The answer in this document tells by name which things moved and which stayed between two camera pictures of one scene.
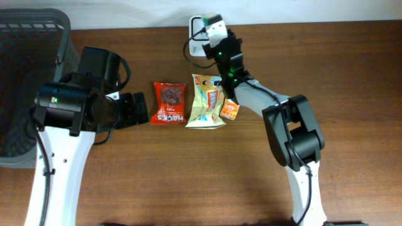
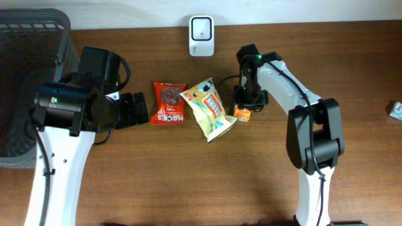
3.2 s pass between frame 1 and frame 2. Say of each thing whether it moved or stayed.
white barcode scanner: stayed
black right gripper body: moved
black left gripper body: stayed
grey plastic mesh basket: stayed
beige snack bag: moved
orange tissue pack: moved
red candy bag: stayed
